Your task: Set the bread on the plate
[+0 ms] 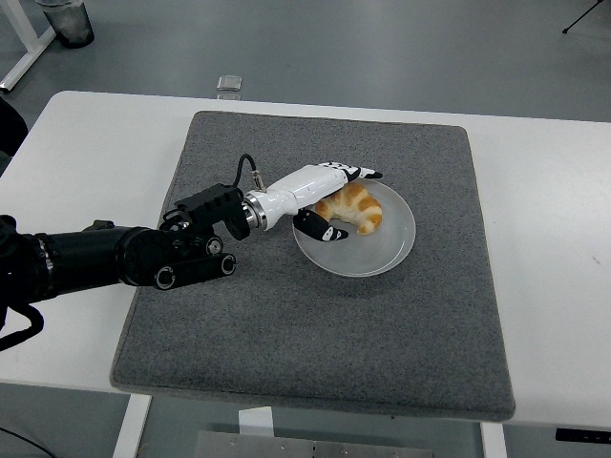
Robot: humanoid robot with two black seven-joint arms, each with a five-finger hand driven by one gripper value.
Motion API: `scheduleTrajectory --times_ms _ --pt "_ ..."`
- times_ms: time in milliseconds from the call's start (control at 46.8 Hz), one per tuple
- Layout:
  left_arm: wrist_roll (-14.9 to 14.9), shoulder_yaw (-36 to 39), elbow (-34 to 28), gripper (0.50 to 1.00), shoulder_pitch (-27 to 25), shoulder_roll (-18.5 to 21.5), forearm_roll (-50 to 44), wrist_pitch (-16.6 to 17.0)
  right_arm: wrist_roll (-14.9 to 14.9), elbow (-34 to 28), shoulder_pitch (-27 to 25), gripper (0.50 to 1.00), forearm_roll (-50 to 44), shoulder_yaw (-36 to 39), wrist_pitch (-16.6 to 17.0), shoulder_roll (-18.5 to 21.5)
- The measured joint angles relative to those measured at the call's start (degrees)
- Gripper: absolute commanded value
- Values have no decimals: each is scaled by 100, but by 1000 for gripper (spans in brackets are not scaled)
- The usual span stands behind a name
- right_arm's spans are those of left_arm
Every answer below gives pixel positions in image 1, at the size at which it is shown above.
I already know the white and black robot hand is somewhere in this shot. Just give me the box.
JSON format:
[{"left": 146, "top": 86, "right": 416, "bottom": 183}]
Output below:
[{"left": 260, "top": 160, "right": 385, "bottom": 243}]

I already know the golden croissant bread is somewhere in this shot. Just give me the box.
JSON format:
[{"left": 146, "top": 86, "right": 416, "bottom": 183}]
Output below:
[{"left": 314, "top": 183, "right": 384, "bottom": 236}]

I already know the round light grey plate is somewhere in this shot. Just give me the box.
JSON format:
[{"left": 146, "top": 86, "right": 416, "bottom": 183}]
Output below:
[{"left": 291, "top": 177, "right": 417, "bottom": 278}]

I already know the grey metal plate with screws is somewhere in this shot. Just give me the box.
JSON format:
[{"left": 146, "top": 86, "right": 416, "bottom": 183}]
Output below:
[{"left": 193, "top": 430, "right": 435, "bottom": 458}]

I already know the grey felt mat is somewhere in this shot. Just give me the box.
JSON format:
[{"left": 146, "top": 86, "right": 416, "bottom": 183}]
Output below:
[{"left": 110, "top": 110, "right": 516, "bottom": 422}]

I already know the black bin with plastic liner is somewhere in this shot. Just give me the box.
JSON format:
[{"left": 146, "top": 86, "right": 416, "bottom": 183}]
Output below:
[{"left": 36, "top": 0, "right": 95, "bottom": 50}]

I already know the black tripod leg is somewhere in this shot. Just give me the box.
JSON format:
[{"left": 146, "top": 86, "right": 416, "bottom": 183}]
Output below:
[{"left": 561, "top": 0, "right": 606, "bottom": 35}]

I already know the white table leg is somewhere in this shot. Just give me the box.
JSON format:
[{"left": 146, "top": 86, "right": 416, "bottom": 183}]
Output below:
[
  {"left": 112, "top": 394, "right": 153, "bottom": 458},
  {"left": 479, "top": 422, "right": 508, "bottom": 458}
]

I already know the black table control panel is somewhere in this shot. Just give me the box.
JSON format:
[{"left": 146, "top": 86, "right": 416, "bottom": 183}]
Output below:
[{"left": 555, "top": 427, "right": 611, "bottom": 443}]

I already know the white bracket under table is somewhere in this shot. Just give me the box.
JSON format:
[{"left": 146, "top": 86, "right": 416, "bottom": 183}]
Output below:
[{"left": 237, "top": 406, "right": 276, "bottom": 438}]

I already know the white desk leg frame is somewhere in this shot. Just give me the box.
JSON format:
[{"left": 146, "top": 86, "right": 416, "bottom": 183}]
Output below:
[{"left": 0, "top": 0, "right": 57, "bottom": 94}]

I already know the black floor cable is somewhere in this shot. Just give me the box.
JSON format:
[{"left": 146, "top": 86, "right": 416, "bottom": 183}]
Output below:
[{"left": 0, "top": 422, "right": 49, "bottom": 458}]

